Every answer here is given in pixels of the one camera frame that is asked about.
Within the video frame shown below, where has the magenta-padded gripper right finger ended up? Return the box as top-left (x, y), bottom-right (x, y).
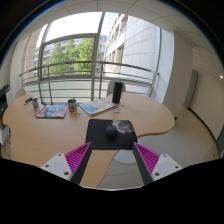
top-left (132, 142), bottom-right (184, 186)

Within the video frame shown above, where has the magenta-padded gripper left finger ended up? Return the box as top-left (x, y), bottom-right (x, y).
top-left (40, 142), bottom-right (93, 185)

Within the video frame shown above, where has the black computer mouse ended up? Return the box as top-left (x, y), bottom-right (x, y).
top-left (105, 123), bottom-right (118, 140)

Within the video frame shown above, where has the black mouse pad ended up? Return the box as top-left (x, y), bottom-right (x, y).
top-left (85, 118), bottom-right (139, 151)

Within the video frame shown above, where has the red white plant pot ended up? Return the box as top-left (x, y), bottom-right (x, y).
top-left (67, 98), bottom-right (78, 113)

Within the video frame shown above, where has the red magazine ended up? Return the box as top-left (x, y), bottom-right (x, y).
top-left (35, 104), bottom-right (69, 119)

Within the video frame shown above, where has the light blue booklet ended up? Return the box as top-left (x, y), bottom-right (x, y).
top-left (78, 97), bottom-right (118, 116)

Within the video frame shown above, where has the black cylindrical speaker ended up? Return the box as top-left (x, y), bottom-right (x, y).
top-left (111, 81), bottom-right (124, 104)

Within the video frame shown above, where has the blue stapler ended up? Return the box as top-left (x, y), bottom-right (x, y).
top-left (23, 96), bottom-right (34, 106)

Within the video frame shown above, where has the metal balcony railing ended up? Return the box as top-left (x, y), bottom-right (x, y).
top-left (19, 60), bottom-right (159, 101)

